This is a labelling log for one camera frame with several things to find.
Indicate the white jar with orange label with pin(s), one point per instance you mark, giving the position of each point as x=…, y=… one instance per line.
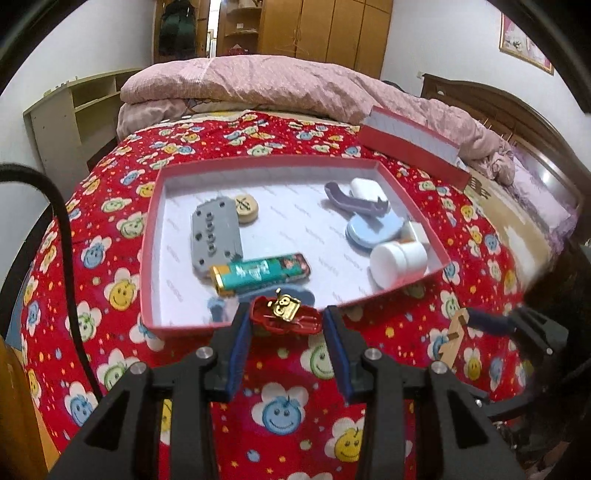
x=397, y=263

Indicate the light blue teardrop case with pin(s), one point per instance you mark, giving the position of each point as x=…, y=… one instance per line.
x=374, y=233

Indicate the green lighter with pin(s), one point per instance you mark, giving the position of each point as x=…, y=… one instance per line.
x=258, y=273

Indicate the white power adapter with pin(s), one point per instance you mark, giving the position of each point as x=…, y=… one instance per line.
x=415, y=230

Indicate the wooden corner shelf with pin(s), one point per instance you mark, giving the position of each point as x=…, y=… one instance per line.
x=238, y=27

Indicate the dark wooden headboard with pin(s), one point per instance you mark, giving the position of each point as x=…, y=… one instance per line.
x=508, y=110

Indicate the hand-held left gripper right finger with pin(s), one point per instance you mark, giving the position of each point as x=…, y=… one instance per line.
x=339, y=355

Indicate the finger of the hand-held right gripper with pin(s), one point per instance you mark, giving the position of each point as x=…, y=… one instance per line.
x=494, y=323
x=517, y=408

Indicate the wooden puzzle piece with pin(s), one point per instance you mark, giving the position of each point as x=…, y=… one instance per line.
x=452, y=344

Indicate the grey perforated plate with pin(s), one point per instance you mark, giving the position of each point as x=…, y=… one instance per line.
x=214, y=235

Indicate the beige patterned bed sheet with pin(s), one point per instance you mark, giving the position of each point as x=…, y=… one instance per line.
x=512, y=230

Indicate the beige open shelf unit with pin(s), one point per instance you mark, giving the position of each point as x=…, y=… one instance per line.
x=51, y=129

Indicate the red cardboard box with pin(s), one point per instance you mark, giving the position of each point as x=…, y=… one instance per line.
x=300, y=230

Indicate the red clip with gold charm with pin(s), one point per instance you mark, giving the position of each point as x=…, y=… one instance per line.
x=265, y=319

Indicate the grey-blue shark toy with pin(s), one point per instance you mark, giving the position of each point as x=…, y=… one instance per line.
x=219, y=307

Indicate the red cardboard box lid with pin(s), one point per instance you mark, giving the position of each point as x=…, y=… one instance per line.
x=406, y=147

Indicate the lavender pillow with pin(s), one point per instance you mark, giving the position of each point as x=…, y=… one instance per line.
x=540, y=198

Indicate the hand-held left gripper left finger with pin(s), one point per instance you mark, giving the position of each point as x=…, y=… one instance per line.
x=240, y=355

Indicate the wooden wardrobe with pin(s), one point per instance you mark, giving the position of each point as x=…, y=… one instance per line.
x=323, y=32

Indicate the white rounded plastic case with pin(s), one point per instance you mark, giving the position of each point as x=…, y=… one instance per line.
x=367, y=188

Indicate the framed wall picture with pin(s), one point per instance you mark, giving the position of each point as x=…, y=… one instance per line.
x=521, y=44

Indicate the red printed blanket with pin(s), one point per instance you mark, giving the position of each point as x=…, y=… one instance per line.
x=115, y=258

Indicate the round wooden token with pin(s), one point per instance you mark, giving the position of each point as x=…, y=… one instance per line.
x=246, y=207

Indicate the pink quilt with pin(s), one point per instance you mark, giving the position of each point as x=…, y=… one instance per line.
x=277, y=87

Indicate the brown wooden board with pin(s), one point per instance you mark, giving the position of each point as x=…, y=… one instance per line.
x=14, y=415

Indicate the grey curved plastic clip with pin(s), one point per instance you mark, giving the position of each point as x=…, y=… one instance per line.
x=351, y=203

